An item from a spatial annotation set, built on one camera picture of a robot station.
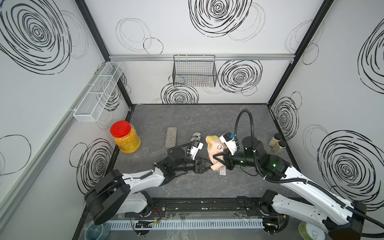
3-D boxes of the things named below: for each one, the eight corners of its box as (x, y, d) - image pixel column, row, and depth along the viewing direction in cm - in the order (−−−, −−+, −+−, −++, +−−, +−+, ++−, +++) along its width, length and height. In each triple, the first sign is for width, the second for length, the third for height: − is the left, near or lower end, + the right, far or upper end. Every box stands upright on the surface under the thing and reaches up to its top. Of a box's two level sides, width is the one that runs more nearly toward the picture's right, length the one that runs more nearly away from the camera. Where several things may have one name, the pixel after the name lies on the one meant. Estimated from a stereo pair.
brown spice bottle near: (276, 154, 94) (282, 148, 88) (270, 149, 97) (276, 142, 90) (282, 150, 96) (288, 144, 90) (277, 145, 99) (283, 138, 92)
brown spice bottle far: (271, 148, 97) (277, 141, 90) (265, 144, 99) (271, 137, 92) (277, 143, 100) (283, 136, 93) (271, 139, 102) (277, 131, 95)
